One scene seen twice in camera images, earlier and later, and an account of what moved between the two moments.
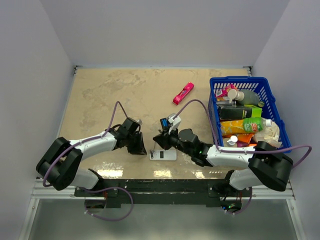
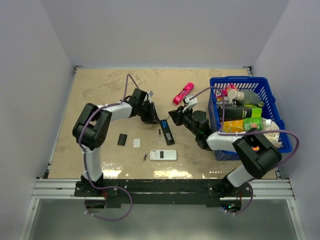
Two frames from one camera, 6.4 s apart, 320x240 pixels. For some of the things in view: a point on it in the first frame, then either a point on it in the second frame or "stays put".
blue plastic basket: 260,84 stays put
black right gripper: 163,140 -> 177,115
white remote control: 163,155 stays put
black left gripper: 139,149 -> 152,117
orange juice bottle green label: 247,125 stays put
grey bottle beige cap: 245,97 stays put
